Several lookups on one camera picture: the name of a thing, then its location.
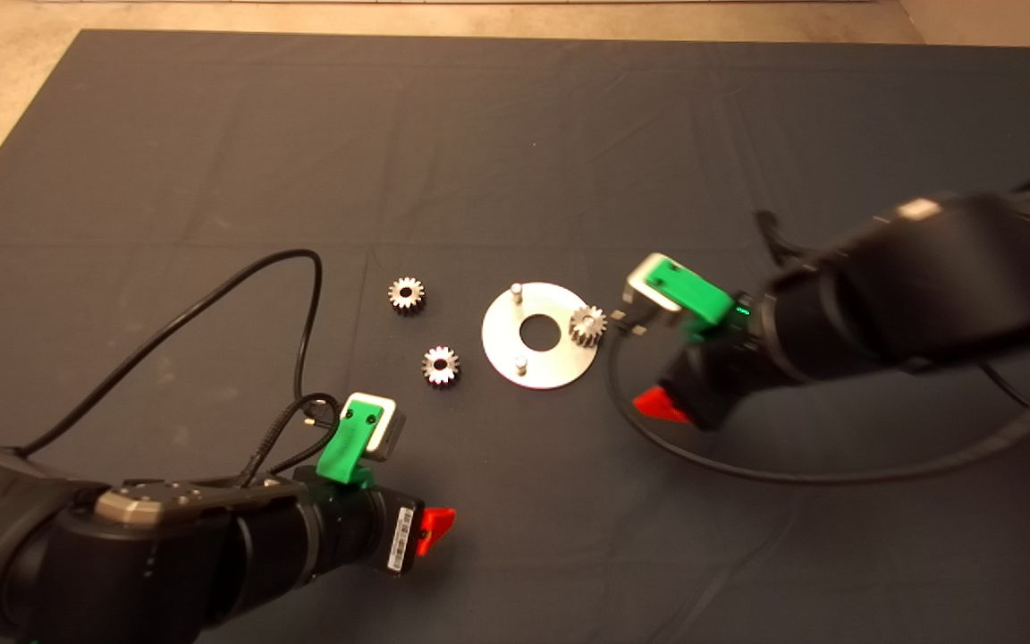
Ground smooth black right arm cable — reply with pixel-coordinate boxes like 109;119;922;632
604;309;1030;488

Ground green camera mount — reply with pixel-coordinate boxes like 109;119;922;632
317;394;388;487
643;258;732;343

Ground braided black right arm cable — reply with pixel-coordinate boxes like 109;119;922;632
755;210;806;269

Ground dark grey table cloth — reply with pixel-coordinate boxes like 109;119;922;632
0;30;1030;644

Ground round metal carrier plate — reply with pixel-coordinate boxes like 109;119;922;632
481;282;601;391

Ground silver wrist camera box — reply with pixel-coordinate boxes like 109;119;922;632
622;253;684;327
345;391;409;463

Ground small steel planetary gear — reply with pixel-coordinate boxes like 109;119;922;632
569;305;609;348
388;276;426;315
421;347;461;388

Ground green left camera mount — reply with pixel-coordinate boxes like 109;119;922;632
317;394;388;487

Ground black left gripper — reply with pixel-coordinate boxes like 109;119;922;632
308;481;458;589

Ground green right camera mount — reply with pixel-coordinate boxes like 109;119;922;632
643;258;732;343

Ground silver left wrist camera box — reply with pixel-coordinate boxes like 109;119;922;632
345;391;409;463

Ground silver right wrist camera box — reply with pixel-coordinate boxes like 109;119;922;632
622;253;684;327

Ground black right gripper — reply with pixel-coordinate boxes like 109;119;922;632
633;307;781;433

